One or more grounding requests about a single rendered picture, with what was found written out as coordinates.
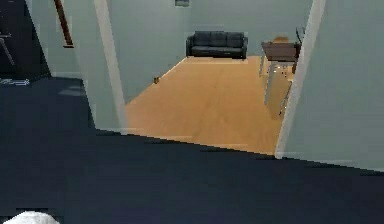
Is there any dark house plant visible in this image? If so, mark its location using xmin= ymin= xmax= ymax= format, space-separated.
xmin=294 ymin=26 xmax=306 ymax=45

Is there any white round object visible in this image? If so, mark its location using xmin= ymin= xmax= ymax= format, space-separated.
xmin=2 ymin=210 xmax=62 ymax=224

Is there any black sofa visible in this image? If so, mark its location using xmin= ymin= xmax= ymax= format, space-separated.
xmin=185 ymin=30 xmax=249 ymax=60

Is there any brown table with pale legs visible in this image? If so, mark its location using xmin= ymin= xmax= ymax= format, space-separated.
xmin=258 ymin=40 xmax=303 ymax=106

